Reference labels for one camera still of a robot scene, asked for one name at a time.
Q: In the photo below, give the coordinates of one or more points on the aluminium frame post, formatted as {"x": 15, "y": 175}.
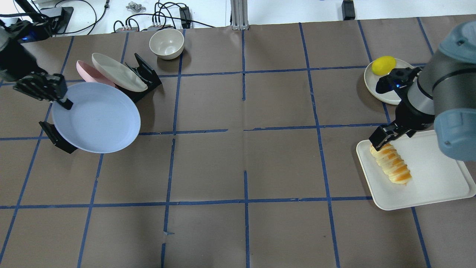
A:
{"x": 239, "y": 15}

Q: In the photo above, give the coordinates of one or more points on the black power adapter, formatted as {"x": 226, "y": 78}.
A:
{"x": 348, "y": 10}

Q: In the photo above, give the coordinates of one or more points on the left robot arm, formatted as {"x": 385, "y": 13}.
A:
{"x": 20, "y": 67}

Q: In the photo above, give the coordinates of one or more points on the cream rectangular tray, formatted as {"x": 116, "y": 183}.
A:
{"x": 435, "y": 177}

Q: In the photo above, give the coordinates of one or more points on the blue plate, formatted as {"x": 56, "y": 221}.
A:
{"x": 101, "y": 120}

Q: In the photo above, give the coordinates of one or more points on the cream plate in rack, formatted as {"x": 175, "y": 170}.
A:
{"x": 118, "y": 73}

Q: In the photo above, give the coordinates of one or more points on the black dish rack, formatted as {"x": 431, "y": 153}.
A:
{"x": 145, "y": 72}

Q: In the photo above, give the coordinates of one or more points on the yellow lemon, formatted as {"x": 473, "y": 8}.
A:
{"x": 383, "y": 65}

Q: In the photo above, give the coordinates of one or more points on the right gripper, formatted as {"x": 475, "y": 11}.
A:
{"x": 412, "y": 116}

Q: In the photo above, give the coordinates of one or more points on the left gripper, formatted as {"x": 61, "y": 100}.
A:
{"x": 18, "y": 64}

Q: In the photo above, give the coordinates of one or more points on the cream bowl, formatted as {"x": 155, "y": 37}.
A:
{"x": 167, "y": 44}

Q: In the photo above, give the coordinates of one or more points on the spiral bread roll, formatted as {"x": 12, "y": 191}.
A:
{"x": 392, "y": 164}

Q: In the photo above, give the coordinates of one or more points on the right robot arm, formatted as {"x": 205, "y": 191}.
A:
{"x": 441, "y": 95}

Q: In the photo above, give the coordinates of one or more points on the pink plate in rack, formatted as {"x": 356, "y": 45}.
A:
{"x": 91, "y": 74}

